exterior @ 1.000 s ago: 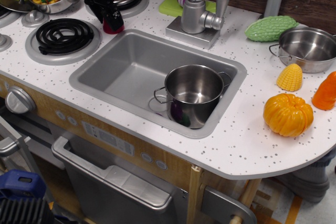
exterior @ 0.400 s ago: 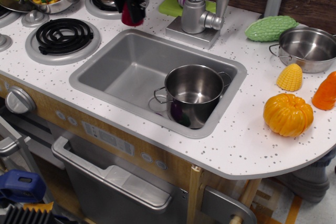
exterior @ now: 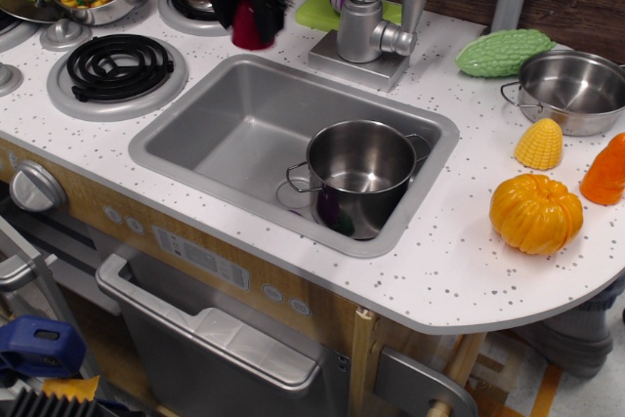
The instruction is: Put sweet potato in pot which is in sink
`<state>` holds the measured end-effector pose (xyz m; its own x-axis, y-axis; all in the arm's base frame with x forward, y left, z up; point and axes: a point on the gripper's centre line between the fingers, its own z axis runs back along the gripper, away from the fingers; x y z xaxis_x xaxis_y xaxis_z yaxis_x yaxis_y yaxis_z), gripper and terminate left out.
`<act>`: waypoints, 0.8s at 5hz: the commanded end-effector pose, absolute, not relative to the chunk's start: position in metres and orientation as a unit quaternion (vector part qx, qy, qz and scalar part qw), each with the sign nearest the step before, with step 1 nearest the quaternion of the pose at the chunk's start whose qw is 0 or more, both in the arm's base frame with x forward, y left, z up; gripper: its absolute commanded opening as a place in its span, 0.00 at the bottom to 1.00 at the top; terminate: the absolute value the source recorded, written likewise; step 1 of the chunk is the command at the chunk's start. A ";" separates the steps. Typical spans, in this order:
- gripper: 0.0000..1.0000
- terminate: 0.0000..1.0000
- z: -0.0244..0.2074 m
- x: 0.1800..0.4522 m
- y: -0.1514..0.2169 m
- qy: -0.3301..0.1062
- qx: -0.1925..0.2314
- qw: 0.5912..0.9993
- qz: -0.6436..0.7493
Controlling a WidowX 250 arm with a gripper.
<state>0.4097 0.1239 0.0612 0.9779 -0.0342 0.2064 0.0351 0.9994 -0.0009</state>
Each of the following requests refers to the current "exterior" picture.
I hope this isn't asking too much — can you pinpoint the dark red toy sweet potato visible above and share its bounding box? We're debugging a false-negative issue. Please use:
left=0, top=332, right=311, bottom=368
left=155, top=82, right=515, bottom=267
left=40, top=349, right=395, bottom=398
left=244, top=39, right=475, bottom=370
left=231, top=0, right=274, bottom=51

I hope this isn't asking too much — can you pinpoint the grey toy sink basin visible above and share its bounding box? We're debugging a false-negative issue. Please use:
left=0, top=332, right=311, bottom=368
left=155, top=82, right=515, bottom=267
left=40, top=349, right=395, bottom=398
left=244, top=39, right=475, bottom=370
left=129, top=55, right=459, bottom=258

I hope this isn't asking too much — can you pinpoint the steel pot in sink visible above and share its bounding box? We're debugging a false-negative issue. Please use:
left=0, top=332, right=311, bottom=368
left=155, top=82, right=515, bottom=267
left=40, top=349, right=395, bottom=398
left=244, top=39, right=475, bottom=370
left=286, top=120, right=432, bottom=240

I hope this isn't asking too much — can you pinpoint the glass pot lid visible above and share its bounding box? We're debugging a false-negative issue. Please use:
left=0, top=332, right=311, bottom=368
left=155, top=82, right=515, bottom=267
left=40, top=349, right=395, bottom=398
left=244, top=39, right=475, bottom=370
left=1, top=0, right=64, bottom=23

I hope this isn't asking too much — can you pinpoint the green cutting board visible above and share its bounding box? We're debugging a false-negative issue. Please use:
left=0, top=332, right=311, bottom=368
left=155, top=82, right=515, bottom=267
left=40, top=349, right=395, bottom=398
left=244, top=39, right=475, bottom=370
left=295, top=0, right=402, bottom=32

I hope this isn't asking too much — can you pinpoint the silver toy faucet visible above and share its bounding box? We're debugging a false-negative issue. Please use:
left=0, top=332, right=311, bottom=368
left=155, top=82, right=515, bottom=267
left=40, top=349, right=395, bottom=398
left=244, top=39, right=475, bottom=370
left=309, top=0, right=427, bottom=92

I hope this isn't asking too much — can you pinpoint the black coil burner front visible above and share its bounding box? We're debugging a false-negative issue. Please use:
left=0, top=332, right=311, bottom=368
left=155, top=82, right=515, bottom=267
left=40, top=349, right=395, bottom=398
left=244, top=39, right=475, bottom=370
left=65, top=34, right=175, bottom=103

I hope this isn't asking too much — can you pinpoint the silver stove knob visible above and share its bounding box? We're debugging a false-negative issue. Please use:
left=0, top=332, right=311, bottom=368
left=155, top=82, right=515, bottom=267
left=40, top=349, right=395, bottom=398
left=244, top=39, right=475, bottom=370
left=39, top=19, right=92, bottom=52

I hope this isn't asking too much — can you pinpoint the green toy bitter gourd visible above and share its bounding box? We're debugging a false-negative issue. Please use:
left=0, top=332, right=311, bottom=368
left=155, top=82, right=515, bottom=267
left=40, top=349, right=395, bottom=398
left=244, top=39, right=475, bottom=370
left=455, top=29, right=557, bottom=78

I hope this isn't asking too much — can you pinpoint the silver oven dial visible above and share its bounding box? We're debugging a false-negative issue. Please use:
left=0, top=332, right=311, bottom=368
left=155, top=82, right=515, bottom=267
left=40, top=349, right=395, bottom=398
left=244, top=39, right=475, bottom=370
left=9, top=160, right=67, bottom=213

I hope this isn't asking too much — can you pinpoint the yellow toy corn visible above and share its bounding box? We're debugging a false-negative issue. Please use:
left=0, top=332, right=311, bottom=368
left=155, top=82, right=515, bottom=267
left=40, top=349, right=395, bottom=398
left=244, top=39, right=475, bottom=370
left=514, top=118, right=563, bottom=170

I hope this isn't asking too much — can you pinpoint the steel pan on counter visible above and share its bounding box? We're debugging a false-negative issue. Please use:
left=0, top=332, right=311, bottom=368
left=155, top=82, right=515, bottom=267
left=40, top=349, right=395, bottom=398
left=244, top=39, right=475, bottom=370
left=500, top=50, right=624, bottom=137

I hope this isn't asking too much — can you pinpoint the orange toy pumpkin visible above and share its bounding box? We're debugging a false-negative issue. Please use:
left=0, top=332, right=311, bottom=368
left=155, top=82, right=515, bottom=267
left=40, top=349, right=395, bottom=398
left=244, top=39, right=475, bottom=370
left=489, top=174, right=584, bottom=255

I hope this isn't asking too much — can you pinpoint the orange toy carrot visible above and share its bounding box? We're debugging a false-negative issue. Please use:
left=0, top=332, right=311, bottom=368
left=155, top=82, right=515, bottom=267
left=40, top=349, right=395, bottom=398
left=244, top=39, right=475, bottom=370
left=580, top=133, right=624, bottom=205

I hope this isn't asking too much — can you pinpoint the blue clamp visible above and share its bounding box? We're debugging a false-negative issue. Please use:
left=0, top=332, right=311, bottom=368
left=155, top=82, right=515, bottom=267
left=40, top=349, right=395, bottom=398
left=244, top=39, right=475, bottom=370
left=1, top=315, right=87, bottom=378

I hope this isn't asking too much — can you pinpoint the grey oven door handle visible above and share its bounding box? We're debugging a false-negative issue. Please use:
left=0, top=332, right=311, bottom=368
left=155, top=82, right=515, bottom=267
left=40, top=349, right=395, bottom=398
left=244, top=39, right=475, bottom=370
left=96, top=255, right=321, bottom=394

